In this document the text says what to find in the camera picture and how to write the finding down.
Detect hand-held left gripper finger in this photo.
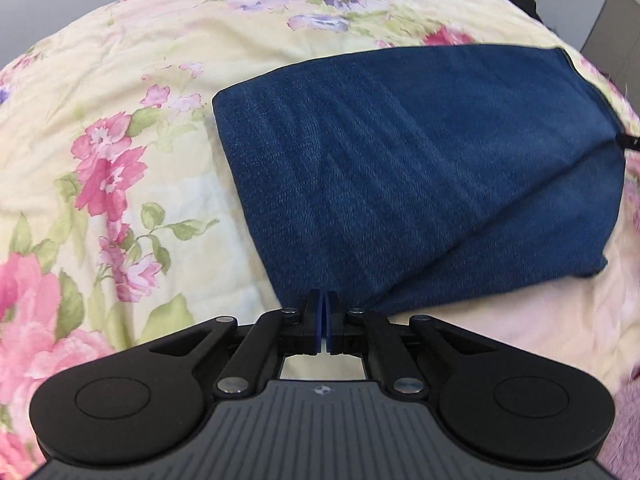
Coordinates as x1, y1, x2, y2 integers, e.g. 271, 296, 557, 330
145, 289, 326, 397
326, 291, 496, 396

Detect blue denim pants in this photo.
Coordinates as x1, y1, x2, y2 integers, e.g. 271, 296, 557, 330
211, 43, 627, 319

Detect cardboard box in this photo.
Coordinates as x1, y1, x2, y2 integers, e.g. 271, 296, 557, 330
581, 0, 640, 92

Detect black jacket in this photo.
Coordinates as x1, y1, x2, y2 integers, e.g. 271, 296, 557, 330
487, 0, 549, 24

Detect purple fuzzy blanket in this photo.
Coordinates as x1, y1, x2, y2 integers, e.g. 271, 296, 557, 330
594, 364, 640, 480

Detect floral yellow quilt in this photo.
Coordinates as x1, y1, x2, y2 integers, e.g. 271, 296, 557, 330
0, 0, 640, 467

